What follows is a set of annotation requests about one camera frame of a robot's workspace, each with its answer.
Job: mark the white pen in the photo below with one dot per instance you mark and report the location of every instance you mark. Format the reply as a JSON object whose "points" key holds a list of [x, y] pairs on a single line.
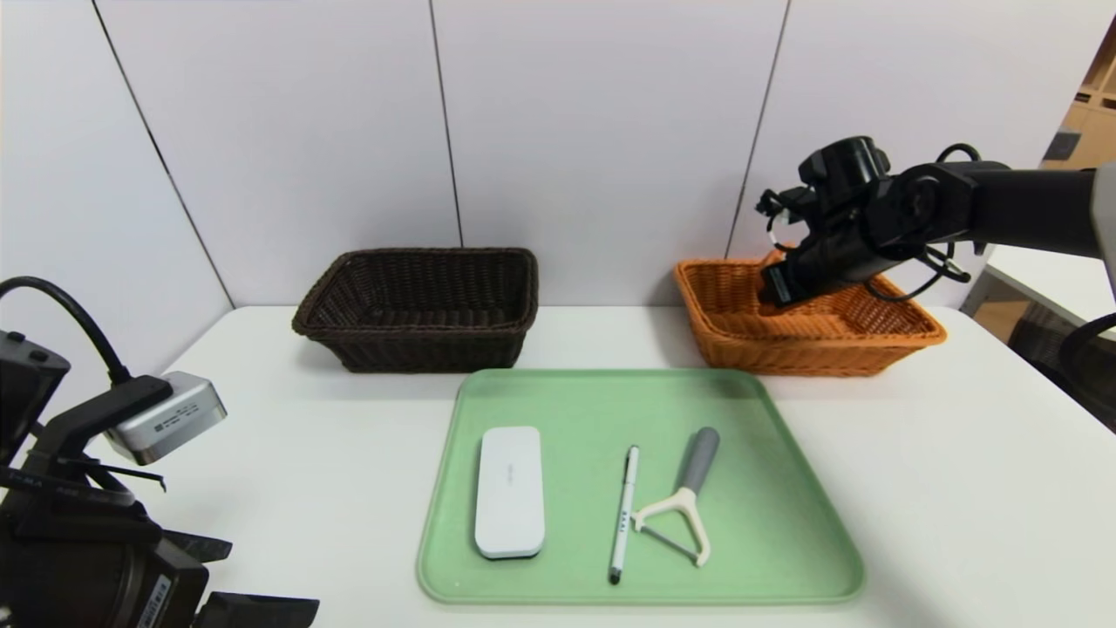
{"points": [[624, 510]]}

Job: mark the white side table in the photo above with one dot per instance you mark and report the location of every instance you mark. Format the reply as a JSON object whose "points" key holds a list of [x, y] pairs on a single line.
{"points": [[1046, 288]]}

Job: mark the dark brown wicker basket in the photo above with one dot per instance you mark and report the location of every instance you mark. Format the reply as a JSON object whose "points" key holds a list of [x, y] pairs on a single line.
{"points": [[392, 349]]}

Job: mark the wooden shelf unit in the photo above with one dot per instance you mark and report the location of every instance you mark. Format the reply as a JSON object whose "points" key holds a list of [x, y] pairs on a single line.
{"points": [[1094, 113]]}

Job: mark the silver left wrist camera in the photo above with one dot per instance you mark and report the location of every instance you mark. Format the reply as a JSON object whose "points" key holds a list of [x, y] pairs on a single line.
{"points": [[170, 419]]}

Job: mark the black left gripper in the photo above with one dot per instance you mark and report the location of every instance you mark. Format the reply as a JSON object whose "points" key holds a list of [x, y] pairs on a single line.
{"points": [[173, 590]]}

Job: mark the white rectangular case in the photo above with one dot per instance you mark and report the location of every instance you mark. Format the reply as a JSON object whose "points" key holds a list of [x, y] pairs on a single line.
{"points": [[510, 488]]}

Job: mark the green plastic tray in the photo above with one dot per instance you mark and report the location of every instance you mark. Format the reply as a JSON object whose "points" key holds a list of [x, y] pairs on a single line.
{"points": [[567, 410]]}

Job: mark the orange wicker basket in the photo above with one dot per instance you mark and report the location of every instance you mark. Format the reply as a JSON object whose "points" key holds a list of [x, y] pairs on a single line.
{"points": [[785, 349]]}

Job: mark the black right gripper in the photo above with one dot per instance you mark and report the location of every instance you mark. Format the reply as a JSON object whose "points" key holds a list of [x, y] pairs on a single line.
{"points": [[779, 282]]}

